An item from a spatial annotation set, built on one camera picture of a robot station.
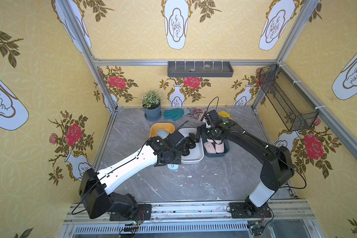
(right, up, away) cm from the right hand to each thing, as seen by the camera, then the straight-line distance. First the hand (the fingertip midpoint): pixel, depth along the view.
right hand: (201, 135), depth 88 cm
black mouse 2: (-5, -7, +9) cm, 13 cm away
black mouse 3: (-4, -2, +10) cm, 11 cm away
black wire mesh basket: (+53, +16, -4) cm, 55 cm away
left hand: (-14, -11, -11) cm, 21 cm away
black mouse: (-9, -11, +7) cm, 16 cm away
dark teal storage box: (+17, -8, +6) cm, 20 cm away
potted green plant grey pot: (-33, +19, +14) cm, 40 cm away
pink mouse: (+13, -8, +10) cm, 18 cm away
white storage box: (-2, -13, +9) cm, 16 cm away
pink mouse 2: (+6, -9, +7) cm, 13 cm away
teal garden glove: (-18, +14, +28) cm, 36 cm away
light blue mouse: (-17, -14, -15) cm, 26 cm away
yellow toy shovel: (+22, +14, +28) cm, 38 cm away
